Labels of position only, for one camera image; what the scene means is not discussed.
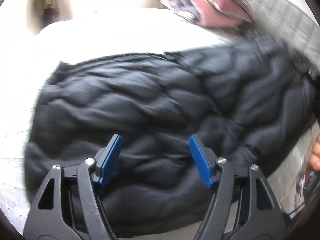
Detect person's right hand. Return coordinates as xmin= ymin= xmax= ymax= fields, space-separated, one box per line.
xmin=308 ymin=136 xmax=320 ymax=172

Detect grey white bedspread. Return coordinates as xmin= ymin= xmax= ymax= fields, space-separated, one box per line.
xmin=1 ymin=9 xmax=318 ymax=239

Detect black puffer jacket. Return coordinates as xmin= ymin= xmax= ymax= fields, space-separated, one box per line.
xmin=24 ymin=34 xmax=316 ymax=238

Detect grey padded headboard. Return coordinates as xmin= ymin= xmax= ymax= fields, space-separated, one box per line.
xmin=248 ymin=0 xmax=319 ymax=66

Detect beige hanging clothes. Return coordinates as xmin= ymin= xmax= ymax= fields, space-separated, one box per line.
xmin=27 ymin=0 xmax=72 ymax=35

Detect pink grey folded quilt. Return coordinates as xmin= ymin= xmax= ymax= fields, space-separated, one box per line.
xmin=161 ymin=0 xmax=255 ymax=28

